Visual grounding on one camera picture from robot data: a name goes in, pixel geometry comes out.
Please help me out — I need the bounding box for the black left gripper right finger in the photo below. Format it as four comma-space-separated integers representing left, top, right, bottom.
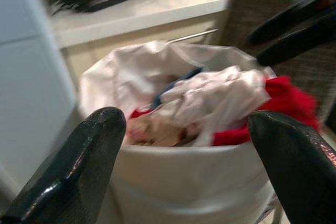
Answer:
247, 110, 336, 224

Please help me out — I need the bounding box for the cream cabinet with white countertop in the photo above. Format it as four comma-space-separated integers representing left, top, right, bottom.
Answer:
51, 0, 244, 78

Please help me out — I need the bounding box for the white washing machine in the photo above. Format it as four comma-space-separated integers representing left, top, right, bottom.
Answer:
0, 0, 78, 190

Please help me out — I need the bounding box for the white round laundry basket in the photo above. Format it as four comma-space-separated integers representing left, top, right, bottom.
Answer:
78, 42, 279, 224

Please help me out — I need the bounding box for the red garment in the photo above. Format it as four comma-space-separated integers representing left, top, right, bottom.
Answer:
130, 76, 321, 146

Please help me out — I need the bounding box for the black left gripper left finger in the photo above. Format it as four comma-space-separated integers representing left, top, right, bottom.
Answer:
0, 106, 128, 224

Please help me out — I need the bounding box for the white garment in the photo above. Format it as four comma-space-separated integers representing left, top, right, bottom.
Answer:
154, 66, 272, 147

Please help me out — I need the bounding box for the white shirt with blue trim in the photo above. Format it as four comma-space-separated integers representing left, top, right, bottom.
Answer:
80, 40, 211, 120

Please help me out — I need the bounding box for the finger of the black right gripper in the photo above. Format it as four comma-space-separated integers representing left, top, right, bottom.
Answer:
256, 15, 336, 67
246, 0, 331, 46

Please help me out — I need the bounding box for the silver cabinet handle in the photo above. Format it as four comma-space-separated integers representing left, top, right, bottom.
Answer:
166, 28, 219, 44

